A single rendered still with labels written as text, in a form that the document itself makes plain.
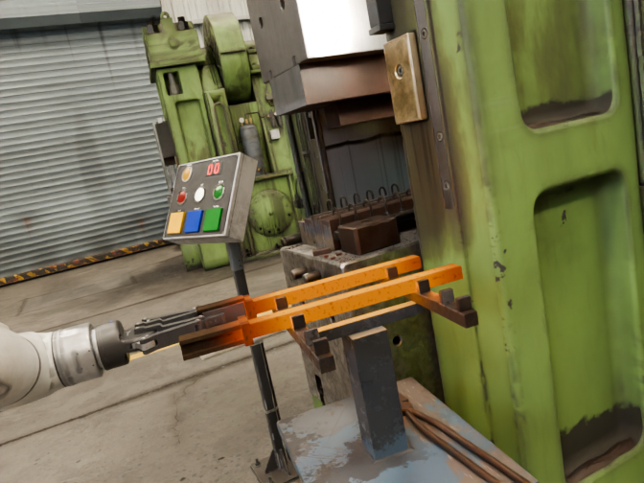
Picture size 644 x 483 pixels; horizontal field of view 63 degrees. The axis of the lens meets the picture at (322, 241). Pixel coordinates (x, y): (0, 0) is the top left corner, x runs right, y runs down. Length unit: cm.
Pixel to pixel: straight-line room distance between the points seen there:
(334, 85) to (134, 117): 808
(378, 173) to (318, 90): 46
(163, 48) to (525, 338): 556
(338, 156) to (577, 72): 68
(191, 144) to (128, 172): 313
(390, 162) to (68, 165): 782
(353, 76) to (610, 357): 91
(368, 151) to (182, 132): 469
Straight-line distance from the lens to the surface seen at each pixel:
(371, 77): 137
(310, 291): 93
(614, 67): 130
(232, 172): 172
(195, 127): 623
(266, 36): 144
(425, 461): 90
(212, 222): 170
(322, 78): 130
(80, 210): 918
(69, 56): 940
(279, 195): 621
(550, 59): 124
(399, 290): 85
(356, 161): 162
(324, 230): 132
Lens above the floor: 118
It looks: 10 degrees down
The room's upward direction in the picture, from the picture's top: 11 degrees counter-clockwise
